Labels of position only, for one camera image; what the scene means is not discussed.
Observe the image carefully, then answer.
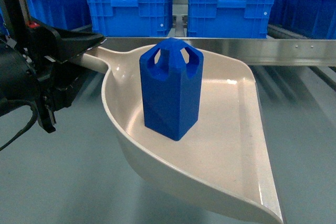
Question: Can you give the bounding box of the blue bin left front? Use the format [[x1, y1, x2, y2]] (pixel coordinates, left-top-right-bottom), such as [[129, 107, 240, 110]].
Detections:
[[87, 0, 173, 37]]

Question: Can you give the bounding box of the blue bin far left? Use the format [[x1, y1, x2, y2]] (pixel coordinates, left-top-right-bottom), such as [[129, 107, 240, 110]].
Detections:
[[27, 0, 91, 30]]

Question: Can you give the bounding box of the blue bin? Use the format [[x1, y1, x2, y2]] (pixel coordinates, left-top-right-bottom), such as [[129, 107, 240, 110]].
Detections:
[[27, 0, 91, 30], [87, 0, 173, 37], [269, 0, 335, 39], [187, 0, 275, 39]]

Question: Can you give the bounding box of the blue bin far right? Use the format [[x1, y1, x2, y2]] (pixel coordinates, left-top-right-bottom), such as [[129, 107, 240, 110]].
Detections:
[[269, 0, 335, 39]]

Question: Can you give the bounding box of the stainless steel roller shelf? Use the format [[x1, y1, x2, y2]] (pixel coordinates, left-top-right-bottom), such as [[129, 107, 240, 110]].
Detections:
[[70, 0, 336, 93]]

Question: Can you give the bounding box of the black cable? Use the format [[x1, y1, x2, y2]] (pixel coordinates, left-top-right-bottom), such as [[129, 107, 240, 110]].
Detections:
[[0, 100, 39, 151]]

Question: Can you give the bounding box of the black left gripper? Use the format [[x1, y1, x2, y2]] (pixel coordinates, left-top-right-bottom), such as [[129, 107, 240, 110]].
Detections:
[[15, 18, 106, 133]]

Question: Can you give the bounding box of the blue plastic part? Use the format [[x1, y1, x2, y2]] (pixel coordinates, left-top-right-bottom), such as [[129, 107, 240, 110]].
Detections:
[[139, 38, 204, 141]]

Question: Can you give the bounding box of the blue bin right front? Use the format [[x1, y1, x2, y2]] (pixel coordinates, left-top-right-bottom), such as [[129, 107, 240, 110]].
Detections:
[[187, 0, 275, 39]]

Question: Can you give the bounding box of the beige plastic dustpan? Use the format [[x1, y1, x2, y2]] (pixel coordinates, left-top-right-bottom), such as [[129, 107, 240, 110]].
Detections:
[[73, 46, 285, 223]]

